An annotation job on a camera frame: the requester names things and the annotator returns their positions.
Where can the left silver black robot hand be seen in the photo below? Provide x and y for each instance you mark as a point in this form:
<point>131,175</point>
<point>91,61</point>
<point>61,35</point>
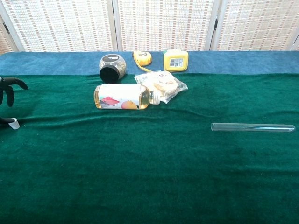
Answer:
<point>9,82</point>

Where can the woven folding screen panel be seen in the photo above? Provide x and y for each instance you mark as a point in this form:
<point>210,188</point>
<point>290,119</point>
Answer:
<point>257,23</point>
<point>3,42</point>
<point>165,23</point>
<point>296,43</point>
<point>60,23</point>

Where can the clear glass test tube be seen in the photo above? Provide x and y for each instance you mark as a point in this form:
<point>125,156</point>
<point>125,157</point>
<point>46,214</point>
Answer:
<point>252,127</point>

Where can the labelled bottle of yellow liquid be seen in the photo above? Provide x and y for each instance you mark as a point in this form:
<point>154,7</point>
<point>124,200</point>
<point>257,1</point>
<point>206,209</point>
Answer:
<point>119,96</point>

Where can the yellow tape measure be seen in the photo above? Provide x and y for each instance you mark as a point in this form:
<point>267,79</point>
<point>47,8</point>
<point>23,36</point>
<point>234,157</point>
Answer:
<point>143,58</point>

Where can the green velvet cloth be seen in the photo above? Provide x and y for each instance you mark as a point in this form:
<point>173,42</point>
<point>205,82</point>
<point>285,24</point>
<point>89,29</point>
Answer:
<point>149,163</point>

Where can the small white cap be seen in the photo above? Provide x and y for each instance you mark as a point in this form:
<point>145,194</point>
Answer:
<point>16,124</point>

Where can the yellow box with green lid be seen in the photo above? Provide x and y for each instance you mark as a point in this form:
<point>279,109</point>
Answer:
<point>175,61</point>

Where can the clear bag of bread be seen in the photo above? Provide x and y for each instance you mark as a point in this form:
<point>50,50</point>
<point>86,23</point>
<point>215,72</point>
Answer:
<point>168,85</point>

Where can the round jar with black lid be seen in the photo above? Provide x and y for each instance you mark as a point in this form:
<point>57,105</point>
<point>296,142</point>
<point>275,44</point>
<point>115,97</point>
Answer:
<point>112,67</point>

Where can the blue table cover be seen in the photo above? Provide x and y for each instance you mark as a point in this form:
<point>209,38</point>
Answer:
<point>46,63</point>

